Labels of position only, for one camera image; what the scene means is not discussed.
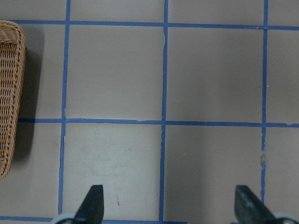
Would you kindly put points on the brown wicker basket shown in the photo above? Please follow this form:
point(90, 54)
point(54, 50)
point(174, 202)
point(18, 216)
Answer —
point(12, 66)

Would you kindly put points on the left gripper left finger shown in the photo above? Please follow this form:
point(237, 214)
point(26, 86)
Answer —
point(91, 210)

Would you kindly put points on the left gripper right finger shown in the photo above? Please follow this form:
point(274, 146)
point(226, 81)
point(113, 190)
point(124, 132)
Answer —
point(249, 209)

